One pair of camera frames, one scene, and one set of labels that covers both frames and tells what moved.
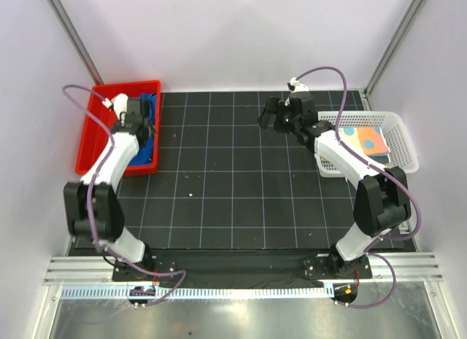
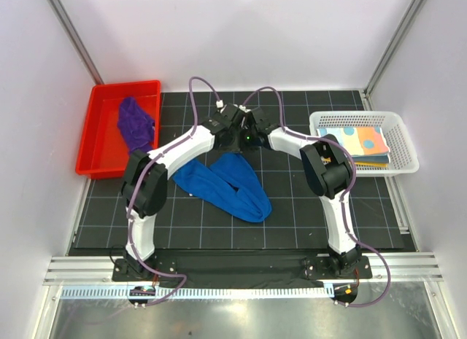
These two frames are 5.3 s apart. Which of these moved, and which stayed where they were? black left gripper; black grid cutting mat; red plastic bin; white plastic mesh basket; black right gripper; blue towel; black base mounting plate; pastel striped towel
Moved: blue towel; black right gripper; black left gripper
Stayed: pastel striped towel; white plastic mesh basket; red plastic bin; black base mounting plate; black grid cutting mat
